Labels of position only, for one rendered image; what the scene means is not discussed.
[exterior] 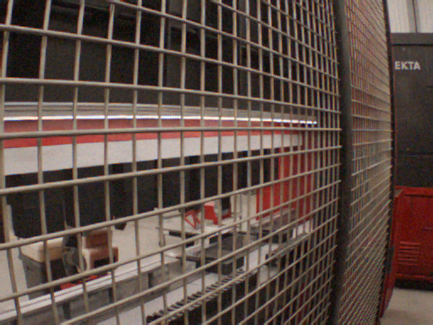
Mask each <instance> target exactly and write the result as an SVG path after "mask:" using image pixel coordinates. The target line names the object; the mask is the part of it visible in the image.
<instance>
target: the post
mask: <svg viewBox="0 0 433 325"><path fill-rule="evenodd" d="M332 1H333V3H334V4H332V13H333V16H334V17H335V18H336V19H333V21H334V29H335V31H336V33H337V34H336V33H334V36H335V44H336V47H337V48H338V49H337V48H336V54H337V62H338V63H339V65H337V77H338V79H340V81H337V84H338V95H339V96H340V97H338V111H339V112H341V113H339V129H341V130H342V131H339V146H341V148H339V163H341V165H339V175H338V180H341V182H338V196H337V197H339V196H340V198H339V199H337V214H338V213H339V214H338V215H337V221H336V230H337V229H338V231H337V232H336V236H335V245H337V246H336V247H335V249H334V251H333V261H334V260H335V261H334V263H332V275H333V274H334V276H333V277H332V281H331V285H330V290H331V292H330V293H329V301H328V303H330V302H331V304H330V305H329V306H328V309H327V315H328V316H329V317H328V318H327V319H326V325H338V318H339V311H340V303H341V299H342V293H343V278H344V269H345V267H346V256H347V245H348V231H349V215H350V206H351V185H352V171H353V150H352V137H353V122H352V92H351V80H350V73H351V70H350V61H349V51H348V29H347V22H346V9H345V2H344V0H332ZM327 4H328V12H329V13H331V9H330V1H329V0H327ZM329 20H330V27H331V29H332V17H331V15H330V14H329ZM331 29H330V35H331V43H332V44H333V39H332V37H333V32H332V30H331ZM317 267H318V263H317V264H316V265H315V266H314V274H313V280H315V279H316V270H317ZM314 294H315V282H314V283H313V285H312V295H314ZM312 295H311V296H312Z"/></svg>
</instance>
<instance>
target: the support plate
mask: <svg viewBox="0 0 433 325"><path fill-rule="evenodd" d="M207 226H209V227H211V228H218V225H211V224H207V225H206V227H207ZM163 230H164V231H169V232H175V233H181V221H177V222H176V221H174V222H170V223H167V224H163ZM194 230H195V231H194ZM191 231H193V232H191ZM185 233H186V234H193V235H199V234H200V231H199V230H196V229H195V228H194V227H192V226H191V225H190V224H189V223H187V222H185Z"/></svg>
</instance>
